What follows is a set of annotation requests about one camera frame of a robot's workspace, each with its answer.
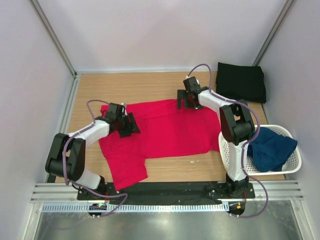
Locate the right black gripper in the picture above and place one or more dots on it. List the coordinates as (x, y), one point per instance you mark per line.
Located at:
(182, 95)

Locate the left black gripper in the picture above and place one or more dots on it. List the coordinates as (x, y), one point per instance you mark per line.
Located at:
(132, 127)

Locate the red t shirt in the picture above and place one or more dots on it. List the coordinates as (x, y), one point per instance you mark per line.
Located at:
(165, 131)

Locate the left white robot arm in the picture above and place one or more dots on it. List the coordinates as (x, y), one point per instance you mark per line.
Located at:
(67, 154)

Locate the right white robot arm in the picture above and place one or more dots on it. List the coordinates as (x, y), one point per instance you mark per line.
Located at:
(237, 128)

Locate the folded black t shirt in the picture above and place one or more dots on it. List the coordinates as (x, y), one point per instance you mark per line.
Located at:
(241, 82)

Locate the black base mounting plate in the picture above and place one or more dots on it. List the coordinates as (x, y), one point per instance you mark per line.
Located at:
(170, 193)

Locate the blue t shirt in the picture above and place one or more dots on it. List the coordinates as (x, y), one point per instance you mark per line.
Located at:
(270, 150)

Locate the white plastic laundry basket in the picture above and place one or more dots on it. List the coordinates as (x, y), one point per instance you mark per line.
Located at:
(292, 165)

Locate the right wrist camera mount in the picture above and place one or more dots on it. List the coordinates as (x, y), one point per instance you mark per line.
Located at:
(188, 76)

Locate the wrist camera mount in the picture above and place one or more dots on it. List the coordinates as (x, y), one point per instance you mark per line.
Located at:
(123, 109)
(188, 76)

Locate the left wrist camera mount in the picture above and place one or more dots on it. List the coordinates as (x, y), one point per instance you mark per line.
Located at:
(123, 109)

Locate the aluminium front rail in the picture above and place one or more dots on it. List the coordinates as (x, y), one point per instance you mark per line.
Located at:
(273, 190)

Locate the white slotted cable duct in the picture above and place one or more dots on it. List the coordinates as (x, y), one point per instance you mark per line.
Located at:
(90, 207)

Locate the right aluminium corner post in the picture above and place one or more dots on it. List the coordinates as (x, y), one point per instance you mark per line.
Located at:
(279, 20)

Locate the aluminium corner post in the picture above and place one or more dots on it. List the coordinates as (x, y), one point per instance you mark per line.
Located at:
(279, 20)
(52, 35)

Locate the left aluminium corner post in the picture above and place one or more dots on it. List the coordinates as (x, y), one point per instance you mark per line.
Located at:
(52, 35)

